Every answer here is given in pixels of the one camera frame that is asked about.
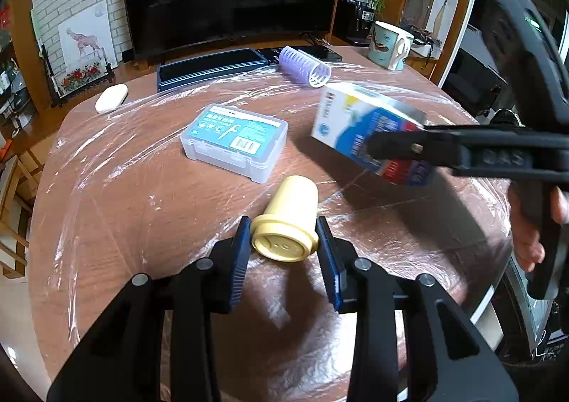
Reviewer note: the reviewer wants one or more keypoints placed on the teal patterned mug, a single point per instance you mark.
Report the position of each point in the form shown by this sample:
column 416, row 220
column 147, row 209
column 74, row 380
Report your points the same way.
column 389, row 46

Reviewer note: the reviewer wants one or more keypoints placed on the clear floss pick box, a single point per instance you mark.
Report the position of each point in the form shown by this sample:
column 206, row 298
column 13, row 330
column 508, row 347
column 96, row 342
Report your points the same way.
column 239, row 141

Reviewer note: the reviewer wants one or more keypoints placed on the black remote control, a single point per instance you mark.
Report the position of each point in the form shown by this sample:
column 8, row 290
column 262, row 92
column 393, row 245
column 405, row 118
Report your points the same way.
column 324, row 54

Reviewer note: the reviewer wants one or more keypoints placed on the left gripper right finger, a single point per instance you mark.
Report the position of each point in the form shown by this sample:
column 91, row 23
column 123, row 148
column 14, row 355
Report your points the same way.
column 336, row 258

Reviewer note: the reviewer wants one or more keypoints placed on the person's right hand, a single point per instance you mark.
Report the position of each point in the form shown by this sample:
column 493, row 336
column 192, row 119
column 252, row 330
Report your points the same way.
column 528, row 250

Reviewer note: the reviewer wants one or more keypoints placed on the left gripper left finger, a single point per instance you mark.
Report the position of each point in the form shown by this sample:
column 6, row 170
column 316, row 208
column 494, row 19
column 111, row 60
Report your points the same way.
column 230, row 259

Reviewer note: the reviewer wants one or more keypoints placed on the flower picture on stand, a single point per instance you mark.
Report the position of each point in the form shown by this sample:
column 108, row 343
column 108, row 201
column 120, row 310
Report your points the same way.
column 64, row 86

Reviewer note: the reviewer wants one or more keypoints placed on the black coffee machine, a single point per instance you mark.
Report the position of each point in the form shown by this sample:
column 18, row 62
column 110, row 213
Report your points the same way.
column 354, row 20

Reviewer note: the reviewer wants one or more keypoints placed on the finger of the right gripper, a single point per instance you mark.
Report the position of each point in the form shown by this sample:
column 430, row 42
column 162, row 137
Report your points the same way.
column 436, row 147

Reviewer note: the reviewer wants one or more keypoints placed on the giraffe painting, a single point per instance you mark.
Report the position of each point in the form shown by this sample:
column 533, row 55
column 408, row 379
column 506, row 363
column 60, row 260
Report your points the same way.
column 88, row 32

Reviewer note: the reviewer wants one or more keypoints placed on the white computer mouse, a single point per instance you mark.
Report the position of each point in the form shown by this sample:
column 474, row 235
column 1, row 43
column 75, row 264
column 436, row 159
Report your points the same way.
column 111, row 98

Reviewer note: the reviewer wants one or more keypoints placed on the white blue medicine carton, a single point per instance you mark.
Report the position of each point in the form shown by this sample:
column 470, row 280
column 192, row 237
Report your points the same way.
column 349, row 114

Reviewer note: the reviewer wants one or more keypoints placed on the yellow plastic cup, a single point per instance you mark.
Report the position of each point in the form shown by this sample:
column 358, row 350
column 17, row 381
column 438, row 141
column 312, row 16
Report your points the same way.
column 285, row 232

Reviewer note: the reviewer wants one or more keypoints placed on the purple hair roller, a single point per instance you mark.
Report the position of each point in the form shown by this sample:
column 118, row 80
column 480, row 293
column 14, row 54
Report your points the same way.
column 304, row 68

